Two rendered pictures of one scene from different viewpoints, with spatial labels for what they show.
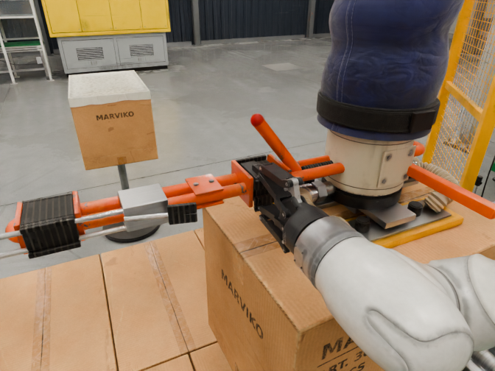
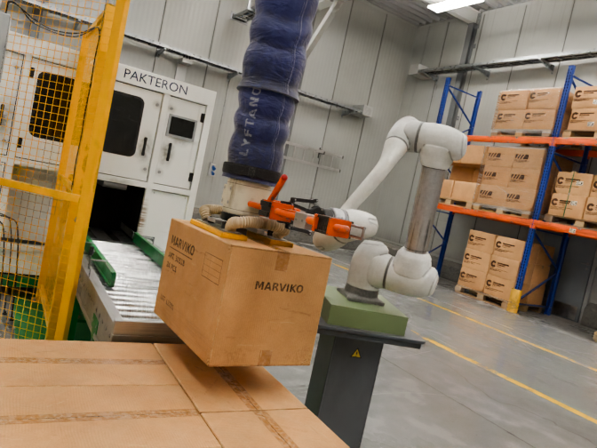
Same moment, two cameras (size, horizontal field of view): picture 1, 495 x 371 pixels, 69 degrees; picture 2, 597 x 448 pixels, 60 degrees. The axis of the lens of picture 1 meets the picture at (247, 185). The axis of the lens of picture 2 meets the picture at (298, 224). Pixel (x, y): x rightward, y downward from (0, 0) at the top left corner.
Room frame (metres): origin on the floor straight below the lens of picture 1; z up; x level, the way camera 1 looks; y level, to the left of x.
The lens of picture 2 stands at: (0.70, 1.74, 1.28)
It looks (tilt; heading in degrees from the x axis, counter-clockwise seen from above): 4 degrees down; 264
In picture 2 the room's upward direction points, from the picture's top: 12 degrees clockwise
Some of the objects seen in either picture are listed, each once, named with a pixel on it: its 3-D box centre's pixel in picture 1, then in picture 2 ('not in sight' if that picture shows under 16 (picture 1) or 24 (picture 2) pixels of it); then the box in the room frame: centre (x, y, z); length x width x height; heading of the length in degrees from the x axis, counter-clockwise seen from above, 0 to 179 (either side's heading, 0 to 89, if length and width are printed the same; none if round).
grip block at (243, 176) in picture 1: (260, 179); (275, 210); (0.60, -0.02, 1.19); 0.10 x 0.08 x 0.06; 25
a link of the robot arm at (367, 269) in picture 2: not in sight; (370, 264); (0.09, -0.60, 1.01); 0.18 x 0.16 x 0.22; 152
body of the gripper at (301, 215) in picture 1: (300, 224); (317, 217); (0.45, -0.08, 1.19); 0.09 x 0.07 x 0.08; 25
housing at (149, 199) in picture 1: (144, 206); (307, 221); (0.51, 0.17, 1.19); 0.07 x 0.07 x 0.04; 25
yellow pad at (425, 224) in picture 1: (388, 221); (262, 232); (0.62, -0.29, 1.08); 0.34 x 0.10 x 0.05; 115
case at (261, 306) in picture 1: (347, 282); (235, 286); (0.67, -0.25, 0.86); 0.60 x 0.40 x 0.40; 117
